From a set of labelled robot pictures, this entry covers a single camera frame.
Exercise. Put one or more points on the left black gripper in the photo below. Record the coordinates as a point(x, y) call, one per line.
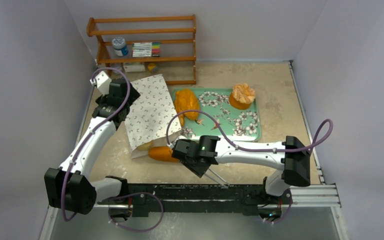
point(134, 96)

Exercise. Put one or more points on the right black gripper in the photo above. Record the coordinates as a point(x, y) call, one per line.
point(198, 167)

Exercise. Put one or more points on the long orange fake baguette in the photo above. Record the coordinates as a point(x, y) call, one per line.
point(162, 153)

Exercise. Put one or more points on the white patterned paper bag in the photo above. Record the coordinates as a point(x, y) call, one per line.
point(150, 115)

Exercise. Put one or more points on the orange braided fake bread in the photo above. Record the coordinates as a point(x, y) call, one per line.
point(181, 118)

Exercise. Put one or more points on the metal tongs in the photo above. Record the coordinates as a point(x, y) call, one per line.
point(212, 175)

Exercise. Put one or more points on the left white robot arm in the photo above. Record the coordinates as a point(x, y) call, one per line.
point(68, 187)

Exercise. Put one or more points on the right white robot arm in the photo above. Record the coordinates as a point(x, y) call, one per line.
point(289, 158)

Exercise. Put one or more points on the pale yellow fake bun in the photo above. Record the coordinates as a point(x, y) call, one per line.
point(145, 146)

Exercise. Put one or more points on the small clear jar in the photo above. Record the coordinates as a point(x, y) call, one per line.
point(118, 67)

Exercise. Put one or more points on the white small box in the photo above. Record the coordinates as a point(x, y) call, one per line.
point(134, 67)

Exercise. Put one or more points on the green floral tray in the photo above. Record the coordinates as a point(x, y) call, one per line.
point(237, 124)

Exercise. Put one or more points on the yellow grey sharpener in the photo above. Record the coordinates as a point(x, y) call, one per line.
point(152, 67)

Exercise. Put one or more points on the blue lidded jar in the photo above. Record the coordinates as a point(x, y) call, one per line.
point(120, 46)

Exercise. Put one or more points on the pack of coloured markers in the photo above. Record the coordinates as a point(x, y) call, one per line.
point(146, 49)

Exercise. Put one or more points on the wooden shelf rack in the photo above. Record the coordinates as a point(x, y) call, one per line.
point(103, 54)

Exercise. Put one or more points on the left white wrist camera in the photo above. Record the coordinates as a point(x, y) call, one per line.
point(101, 80)

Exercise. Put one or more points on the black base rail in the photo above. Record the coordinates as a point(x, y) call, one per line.
point(245, 199)

